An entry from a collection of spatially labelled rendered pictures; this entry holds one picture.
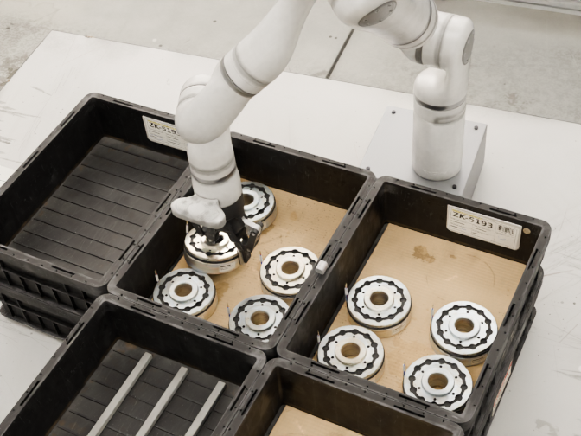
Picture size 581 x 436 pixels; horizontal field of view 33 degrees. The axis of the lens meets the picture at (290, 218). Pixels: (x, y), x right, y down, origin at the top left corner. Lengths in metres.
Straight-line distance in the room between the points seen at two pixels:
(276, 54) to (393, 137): 0.63
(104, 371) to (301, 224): 0.43
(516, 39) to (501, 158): 1.49
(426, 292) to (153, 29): 2.23
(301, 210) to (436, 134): 0.27
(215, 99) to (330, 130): 0.75
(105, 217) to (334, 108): 0.60
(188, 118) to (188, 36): 2.21
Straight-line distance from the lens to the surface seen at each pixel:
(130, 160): 1.90
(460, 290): 1.62
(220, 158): 1.45
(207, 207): 1.49
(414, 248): 1.67
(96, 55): 2.39
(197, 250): 1.63
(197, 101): 1.37
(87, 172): 1.90
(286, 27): 1.31
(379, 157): 1.86
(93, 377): 1.59
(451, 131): 1.74
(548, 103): 3.23
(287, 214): 1.74
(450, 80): 1.65
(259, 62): 1.32
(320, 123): 2.10
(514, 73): 3.33
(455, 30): 1.62
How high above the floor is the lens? 2.10
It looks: 47 degrees down
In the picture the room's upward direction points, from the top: 7 degrees counter-clockwise
